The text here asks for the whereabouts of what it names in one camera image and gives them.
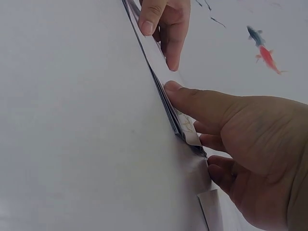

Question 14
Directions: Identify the person's left hand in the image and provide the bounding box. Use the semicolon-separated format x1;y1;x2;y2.
138;0;191;72

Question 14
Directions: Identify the person's right hand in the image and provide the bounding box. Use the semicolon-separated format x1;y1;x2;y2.
163;80;308;231

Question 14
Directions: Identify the white paper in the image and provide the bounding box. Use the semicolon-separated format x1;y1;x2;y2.
121;0;209;158
196;189;221;231

